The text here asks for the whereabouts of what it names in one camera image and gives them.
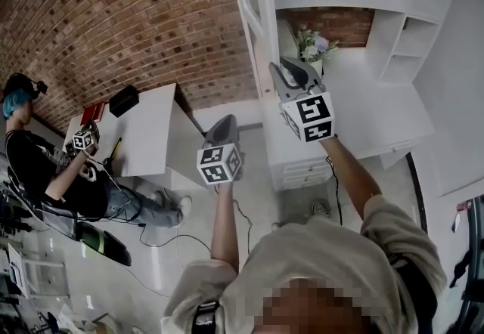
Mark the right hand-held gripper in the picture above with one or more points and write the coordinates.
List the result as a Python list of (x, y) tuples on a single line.
[(314, 117)]

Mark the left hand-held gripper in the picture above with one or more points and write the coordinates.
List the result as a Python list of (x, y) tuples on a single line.
[(213, 168)]

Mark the white ribbed-glass cabinet door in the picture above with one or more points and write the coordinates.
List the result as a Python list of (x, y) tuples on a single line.
[(257, 53)]

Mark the person's right forearm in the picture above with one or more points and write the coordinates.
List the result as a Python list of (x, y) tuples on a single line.
[(351, 177)]

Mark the person's left forearm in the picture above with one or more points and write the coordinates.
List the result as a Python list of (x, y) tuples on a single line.
[(225, 226)]

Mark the white desk with hutch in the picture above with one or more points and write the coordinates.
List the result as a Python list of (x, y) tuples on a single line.
[(378, 109)]

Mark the white vase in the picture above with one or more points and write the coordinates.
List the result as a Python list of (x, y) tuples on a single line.
[(317, 66)]

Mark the pale green book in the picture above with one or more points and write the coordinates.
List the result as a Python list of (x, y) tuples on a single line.
[(289, 41)]

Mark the pale flower bouquet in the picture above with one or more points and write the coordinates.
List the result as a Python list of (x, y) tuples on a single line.
[(315, 47)]

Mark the white side table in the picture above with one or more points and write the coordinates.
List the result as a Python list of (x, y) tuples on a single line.
[(143, 136)]

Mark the person's shoe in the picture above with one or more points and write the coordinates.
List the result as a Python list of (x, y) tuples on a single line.
[(321, 208), (276, 226)]

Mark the black box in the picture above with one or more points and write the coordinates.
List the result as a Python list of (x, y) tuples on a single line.
[(124, 102)]

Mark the black oblong case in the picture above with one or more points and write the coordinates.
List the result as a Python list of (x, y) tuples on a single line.
[(109, 245)]

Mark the red book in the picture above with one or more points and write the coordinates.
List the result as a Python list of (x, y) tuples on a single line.
[(94, 111)]

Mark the person's beige shirt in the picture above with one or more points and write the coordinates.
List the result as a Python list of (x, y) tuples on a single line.
[(321, 249)]

